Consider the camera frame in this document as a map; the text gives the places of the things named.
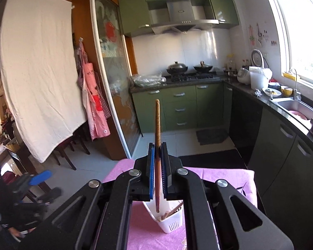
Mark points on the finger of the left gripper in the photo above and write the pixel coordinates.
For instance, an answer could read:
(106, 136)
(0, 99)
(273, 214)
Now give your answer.
(51, 196)
(40, 178)

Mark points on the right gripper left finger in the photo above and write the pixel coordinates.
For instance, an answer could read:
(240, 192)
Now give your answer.
(97, 216)

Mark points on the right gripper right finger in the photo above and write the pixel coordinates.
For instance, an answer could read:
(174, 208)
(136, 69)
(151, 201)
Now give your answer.
(217, 215)

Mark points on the green lower kitchen cabinets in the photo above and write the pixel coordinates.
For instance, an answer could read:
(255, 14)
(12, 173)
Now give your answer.
(181, 107)

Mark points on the purple floral tablecloth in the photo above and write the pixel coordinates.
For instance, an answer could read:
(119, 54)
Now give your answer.
(145, 233)

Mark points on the white plastic utensil holder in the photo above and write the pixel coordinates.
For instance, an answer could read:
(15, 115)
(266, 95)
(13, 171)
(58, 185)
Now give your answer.
(171, 223)

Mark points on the dark floor mat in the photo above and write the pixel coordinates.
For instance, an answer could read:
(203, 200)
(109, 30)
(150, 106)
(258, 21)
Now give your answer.
(211, 136)

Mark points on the red checkered apron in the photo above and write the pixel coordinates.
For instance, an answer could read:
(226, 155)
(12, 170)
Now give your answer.
(95, 105)

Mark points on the black cabinets under sink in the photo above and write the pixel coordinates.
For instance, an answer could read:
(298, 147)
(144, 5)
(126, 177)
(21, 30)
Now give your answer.
(280, 152)

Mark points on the white hanging cloth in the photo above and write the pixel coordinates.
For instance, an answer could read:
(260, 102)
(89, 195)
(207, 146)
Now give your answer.
(38, 72)

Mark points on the stainless steel sink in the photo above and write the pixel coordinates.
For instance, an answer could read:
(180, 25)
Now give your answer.
(289, 105)

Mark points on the plastic bag on counter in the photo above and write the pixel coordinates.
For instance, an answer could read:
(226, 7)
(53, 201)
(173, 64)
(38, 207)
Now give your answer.
(148, 80)

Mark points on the yellow bowl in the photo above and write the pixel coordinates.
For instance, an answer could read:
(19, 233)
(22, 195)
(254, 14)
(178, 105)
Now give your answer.
(286, 91)

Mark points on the white rice cooker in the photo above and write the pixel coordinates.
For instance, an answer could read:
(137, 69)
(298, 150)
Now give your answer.
(243, 76)

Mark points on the small chrome faucet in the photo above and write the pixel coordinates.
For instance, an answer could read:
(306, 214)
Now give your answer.
(296, 93)

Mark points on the white plastic container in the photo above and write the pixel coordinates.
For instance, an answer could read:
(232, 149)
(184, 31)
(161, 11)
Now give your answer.
(259, 77)

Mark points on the black wok right burner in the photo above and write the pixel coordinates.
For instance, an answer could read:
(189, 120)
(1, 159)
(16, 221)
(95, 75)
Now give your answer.
(202, 67)

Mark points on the sliding glass door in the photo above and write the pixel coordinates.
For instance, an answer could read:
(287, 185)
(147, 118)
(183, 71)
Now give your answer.
(115, 73)

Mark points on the black wok with lid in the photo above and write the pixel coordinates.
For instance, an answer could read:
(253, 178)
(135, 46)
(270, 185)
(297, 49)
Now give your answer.
(177, 68)

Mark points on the steel range hood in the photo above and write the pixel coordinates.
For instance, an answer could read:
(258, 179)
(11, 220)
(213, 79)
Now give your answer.
(181, 16)

